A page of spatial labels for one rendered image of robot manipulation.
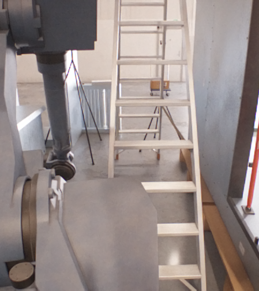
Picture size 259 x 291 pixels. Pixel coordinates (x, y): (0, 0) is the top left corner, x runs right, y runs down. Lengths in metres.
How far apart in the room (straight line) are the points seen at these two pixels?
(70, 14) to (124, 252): 0.93
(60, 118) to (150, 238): 1.10
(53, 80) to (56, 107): 0.16
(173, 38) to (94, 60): 3.33
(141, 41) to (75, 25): 10.05
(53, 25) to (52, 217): 0.80
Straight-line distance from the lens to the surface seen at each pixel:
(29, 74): 12.23
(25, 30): 1.18
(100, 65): 11.37
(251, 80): 1.67
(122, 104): 1.41
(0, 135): 0.88
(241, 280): 1.65
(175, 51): 11.29
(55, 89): 1.53
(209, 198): 2.28
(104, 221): 0.71
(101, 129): 4.36
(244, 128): 1.72
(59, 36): 1.23
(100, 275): 0.63
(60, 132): 1.68
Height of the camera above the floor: 1.32
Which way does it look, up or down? 21 degrees down
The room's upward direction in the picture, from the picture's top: straight up
